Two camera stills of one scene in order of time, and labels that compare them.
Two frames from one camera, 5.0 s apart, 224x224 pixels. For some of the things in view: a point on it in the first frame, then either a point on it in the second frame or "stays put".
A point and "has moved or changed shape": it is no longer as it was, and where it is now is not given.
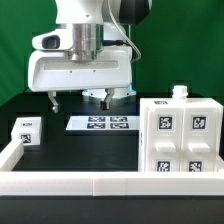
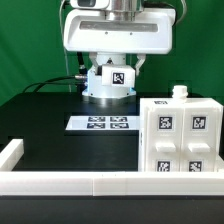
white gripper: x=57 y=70 -> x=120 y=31
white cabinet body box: x=180 y=134 stays put
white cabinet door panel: x=165 y=139 stays put
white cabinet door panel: x=199 y=139 stays put
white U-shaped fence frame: x=101 y=183 stays put
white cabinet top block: x=27 y=130 has moved or changed shape
